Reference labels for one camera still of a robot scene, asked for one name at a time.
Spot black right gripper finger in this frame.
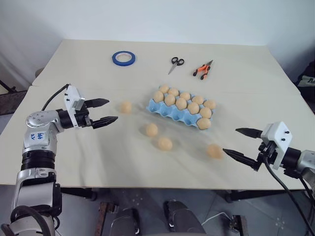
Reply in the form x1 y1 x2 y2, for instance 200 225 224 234
235 127 263 140
222 148 258 170

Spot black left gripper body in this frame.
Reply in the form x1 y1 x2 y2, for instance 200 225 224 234
74 102 95 130

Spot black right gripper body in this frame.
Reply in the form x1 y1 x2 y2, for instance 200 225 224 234
253 139 278 172

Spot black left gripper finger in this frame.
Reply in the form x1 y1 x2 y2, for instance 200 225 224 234
85 98 110 109
92 116 119 130

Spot blue egg tray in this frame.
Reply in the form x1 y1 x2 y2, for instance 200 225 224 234
147 85 217 130

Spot beige table cloth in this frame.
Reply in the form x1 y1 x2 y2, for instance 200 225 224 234
0 38 312 191

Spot blue tape roll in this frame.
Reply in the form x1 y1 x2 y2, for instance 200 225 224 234
112 51 137 66

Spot brown wooden block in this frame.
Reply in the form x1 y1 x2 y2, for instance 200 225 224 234
98 201 116 236
231 215 248 236

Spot dark metal stand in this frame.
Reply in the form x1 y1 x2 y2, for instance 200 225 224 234
0 80 28 116

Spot black bag with white print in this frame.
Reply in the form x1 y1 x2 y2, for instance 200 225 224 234
296 61 315 87

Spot dark rounded shape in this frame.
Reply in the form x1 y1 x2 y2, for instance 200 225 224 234
112 207 142 236
163 200 206 236

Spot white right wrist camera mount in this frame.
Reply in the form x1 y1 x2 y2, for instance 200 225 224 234
260 121 293 170

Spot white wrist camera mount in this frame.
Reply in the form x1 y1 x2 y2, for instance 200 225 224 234
260 121 293 170
63 84 86 130

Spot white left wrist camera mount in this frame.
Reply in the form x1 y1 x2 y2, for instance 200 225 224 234
63 84 86 130

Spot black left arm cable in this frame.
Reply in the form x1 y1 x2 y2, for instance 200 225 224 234
40 83 69 111

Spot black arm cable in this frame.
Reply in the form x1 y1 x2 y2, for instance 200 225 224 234
263 155 315 236
40 83 69 111

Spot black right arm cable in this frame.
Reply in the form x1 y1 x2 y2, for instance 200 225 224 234
263 155 315 236

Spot white floor cable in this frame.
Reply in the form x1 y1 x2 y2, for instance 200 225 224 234
201 211 233 226

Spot orange black handled pliers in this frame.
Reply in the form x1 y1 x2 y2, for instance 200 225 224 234
192 59 214 81

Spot black handled scissors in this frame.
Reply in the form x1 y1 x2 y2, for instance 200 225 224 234
167 57 185 75

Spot thick black cable loop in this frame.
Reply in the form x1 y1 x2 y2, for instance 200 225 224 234
10 206 61 236

